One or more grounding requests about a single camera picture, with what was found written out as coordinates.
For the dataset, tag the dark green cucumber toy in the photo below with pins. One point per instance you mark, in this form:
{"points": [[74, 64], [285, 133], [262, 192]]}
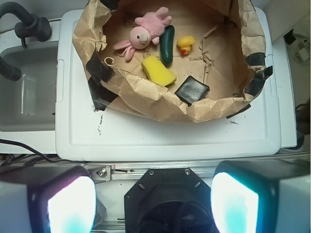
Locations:
{"points": [[166, 45]]}

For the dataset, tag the pink plush bunny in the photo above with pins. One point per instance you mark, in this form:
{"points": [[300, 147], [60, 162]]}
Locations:
{"points": [[149, 28]]}

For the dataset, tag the yellow rubber duck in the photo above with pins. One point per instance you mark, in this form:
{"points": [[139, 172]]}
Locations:
{"points": [[185, 43]]}

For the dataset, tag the white plastic cooler lid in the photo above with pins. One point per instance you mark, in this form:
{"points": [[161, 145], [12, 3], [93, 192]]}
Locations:
{"points": [[84, 133]]}

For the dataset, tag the yellow sponge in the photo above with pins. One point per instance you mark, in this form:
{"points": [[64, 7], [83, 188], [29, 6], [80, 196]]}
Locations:
{"points": [[157, 72]]}

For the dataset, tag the white power adapter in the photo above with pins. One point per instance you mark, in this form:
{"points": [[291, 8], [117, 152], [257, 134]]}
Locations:
{"points": [[302, 55]]}

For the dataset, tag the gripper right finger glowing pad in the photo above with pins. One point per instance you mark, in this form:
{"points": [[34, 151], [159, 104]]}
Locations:
{"points": [[263, 196]]}

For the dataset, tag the black square sponge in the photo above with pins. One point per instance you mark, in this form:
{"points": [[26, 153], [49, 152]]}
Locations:
{"points": [[192, 90]]}

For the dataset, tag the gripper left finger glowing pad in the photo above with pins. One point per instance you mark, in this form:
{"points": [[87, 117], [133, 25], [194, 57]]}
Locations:
{"points": [[46, 199]]}

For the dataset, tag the black faucet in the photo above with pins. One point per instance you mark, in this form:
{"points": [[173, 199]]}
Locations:
{"points": [[30, 25]]}

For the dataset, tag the crumpled brown paper bag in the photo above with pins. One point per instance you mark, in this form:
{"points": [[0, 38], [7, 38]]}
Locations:
{"points": [[228, 56]]}

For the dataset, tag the grey sink basin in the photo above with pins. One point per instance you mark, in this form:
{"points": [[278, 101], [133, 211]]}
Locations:
{"points": [[29, 103]]}

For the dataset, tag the black octagonal mount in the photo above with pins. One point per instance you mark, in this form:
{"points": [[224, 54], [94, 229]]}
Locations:
{"points": [[171, 200]]}

